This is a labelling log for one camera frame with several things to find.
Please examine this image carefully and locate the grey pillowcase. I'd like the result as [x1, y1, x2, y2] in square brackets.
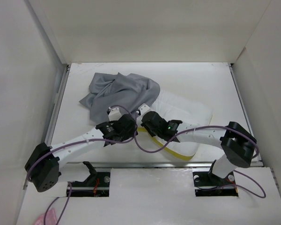
[79, 73, 160, 124]

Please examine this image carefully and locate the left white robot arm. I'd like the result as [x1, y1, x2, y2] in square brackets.
[24, 114, 136, 193]

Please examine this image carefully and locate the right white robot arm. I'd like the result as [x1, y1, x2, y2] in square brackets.
[141, 111, 257, 186]

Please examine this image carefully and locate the white foam front board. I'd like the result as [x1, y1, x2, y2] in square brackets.
[17, 167, 281, 225]

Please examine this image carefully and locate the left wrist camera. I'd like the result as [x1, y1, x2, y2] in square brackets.
[107, 106, 122, 121]

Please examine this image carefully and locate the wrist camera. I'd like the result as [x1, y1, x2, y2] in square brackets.
[138, 104, 151, 116]
[107, 106, 122, 121]

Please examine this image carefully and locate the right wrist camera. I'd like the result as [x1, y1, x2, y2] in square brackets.
[138, 104, 151, 116]

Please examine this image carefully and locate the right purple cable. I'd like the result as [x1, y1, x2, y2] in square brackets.
[134, 125, 266, 199]

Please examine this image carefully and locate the purple cable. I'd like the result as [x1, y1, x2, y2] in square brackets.
[27, 105, 139, 222]
[134, 125, 266, 199]

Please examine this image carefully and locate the aluminium front rail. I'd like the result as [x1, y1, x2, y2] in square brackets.
[38, 161, 264, 169]

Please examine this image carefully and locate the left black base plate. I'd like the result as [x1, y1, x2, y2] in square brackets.
[66, 161, 111, 197]

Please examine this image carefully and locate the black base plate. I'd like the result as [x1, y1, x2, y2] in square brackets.
[66, 161, 111, 197]
[193, 171, 238, 197]

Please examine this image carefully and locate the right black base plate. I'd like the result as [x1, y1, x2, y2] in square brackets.
[193, 171, 238, 197]

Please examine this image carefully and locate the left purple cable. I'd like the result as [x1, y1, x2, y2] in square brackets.
[27, 105, 139, 222]

